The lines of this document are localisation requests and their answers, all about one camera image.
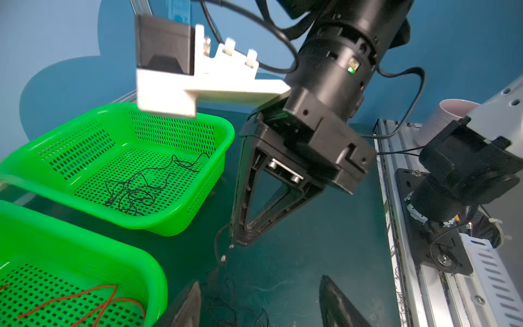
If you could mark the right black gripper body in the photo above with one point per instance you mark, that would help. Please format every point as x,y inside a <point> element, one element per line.
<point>310,139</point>

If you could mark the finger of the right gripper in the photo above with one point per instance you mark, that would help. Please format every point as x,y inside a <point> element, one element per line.
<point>250,162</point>
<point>287,199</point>

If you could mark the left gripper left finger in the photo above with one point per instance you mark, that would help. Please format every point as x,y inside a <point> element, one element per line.
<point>185,310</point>

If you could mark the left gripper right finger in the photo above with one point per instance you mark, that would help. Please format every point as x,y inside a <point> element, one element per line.
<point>336,308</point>

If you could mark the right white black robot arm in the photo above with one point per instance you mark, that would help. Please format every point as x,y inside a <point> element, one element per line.
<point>357,59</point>

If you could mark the right green plastic basket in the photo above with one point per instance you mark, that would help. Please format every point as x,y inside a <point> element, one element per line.
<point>127,167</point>

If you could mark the green plastic basket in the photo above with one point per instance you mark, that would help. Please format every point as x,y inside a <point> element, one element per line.
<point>127,167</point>
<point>54,273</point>

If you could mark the pink bowl right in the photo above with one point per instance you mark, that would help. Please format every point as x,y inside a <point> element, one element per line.
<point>447,111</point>

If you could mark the middle green plastic basket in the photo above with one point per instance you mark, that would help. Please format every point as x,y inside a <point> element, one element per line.
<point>54,273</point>

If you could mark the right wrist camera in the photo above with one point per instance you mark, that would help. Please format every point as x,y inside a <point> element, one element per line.
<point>175,70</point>

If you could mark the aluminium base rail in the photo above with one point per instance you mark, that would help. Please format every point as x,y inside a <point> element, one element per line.
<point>479,293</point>

